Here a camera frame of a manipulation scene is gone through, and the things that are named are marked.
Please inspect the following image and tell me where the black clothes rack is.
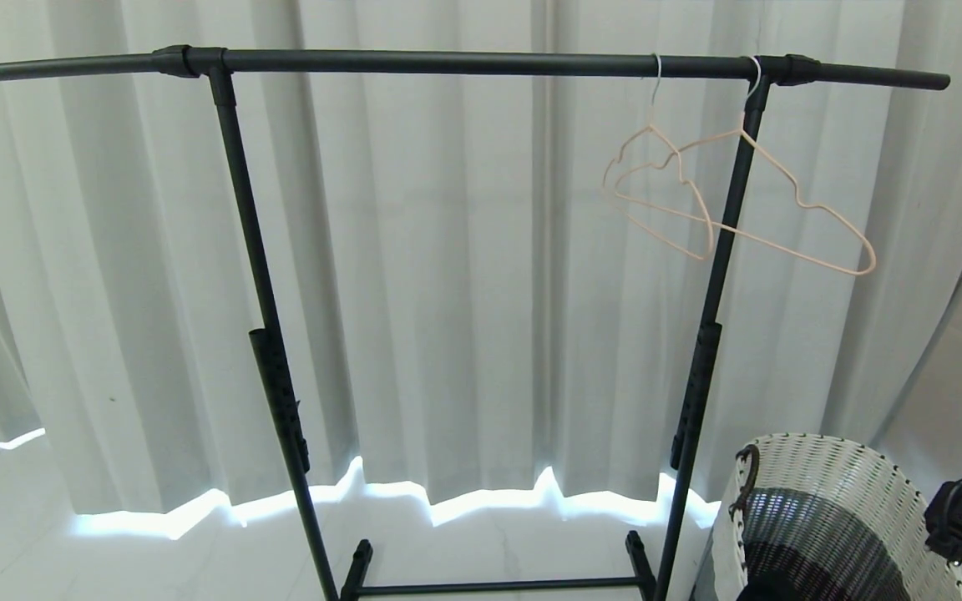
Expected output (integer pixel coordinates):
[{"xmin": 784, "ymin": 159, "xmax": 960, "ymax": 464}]
[{"xmin": 0, "ymin": 43, "xmax": 951, "ymax": 601}]

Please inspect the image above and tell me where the pink clothes hanger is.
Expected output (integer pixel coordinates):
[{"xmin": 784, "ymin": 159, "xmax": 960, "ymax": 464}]
[
  {"xmin": 602, "ymin": 54, "xmax": 715, "ymax": 262},
  {"xmin": 614, "ymin": 55, "xmax": 878, "ymax": 277}
]

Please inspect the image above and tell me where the white curtain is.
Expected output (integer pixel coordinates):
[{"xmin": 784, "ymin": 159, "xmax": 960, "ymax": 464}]
[{"xmin": 0, "ymin": 0, "xmax": 962, "ymax": 539}]

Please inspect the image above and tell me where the white laundry basket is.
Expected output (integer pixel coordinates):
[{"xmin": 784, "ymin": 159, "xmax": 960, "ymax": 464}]
[{"xmin": 711, "ymin": 432, "xmax": 962, "ymax": 601}]

